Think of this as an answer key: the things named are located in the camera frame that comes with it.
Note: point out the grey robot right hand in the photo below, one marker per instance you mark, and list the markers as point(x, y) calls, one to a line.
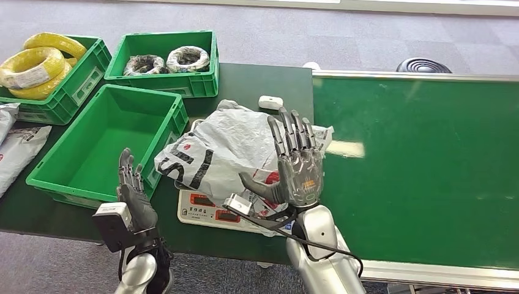
point(300, 174)

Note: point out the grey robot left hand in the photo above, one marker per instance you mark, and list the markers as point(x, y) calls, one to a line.
point(138, 203)

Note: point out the grey plastic courier package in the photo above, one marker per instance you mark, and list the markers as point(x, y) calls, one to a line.
point(227, 146)

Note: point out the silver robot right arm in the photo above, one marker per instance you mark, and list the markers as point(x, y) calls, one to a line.
point(324, 268)

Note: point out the electronic weighing scale steel tray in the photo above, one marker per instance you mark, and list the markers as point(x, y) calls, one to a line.
point(202, 211)

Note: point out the empty green plastic crate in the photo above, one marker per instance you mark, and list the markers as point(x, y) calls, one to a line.
point(97, 150)

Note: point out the small white plastic device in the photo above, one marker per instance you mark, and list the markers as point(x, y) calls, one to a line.
point(270, 102)

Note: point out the small white round knob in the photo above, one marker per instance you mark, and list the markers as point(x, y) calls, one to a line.
point(312, 65)

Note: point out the green crate with wrapped coils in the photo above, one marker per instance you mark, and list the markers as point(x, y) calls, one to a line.
point(164, 85)

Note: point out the green crate with yellow coils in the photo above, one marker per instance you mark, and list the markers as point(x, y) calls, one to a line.
point(79, 89)

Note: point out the grey courier bag black print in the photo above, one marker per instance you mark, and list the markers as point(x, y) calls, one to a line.
point(18, 154)

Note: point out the plain grey courier bag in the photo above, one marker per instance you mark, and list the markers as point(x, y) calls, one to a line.
point(7, 119)

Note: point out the black ribbed round disc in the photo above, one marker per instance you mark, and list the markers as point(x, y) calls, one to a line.
point(423, 65)

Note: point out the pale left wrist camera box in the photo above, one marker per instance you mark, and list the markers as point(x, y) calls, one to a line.
point(113, 221)

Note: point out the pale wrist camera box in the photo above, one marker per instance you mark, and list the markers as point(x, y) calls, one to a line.
point(238, 204)
point(113, 221)

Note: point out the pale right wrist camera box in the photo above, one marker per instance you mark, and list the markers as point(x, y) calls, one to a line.
point(238, 204)

